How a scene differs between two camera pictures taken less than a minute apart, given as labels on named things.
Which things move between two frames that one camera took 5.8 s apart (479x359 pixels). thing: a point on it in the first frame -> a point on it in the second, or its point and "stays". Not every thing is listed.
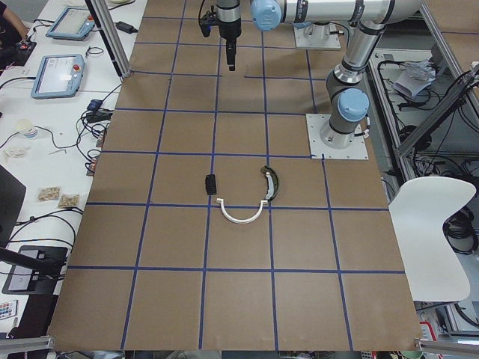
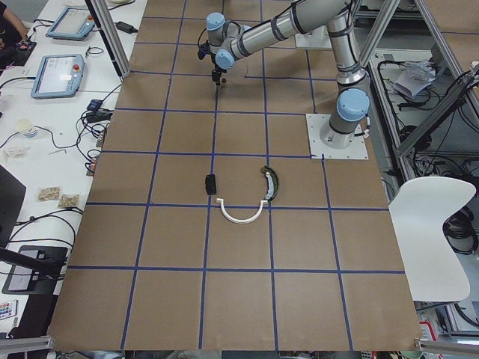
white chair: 433,271 stays
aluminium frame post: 107,26 stays
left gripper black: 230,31 -> 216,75
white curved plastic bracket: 240,221 stays
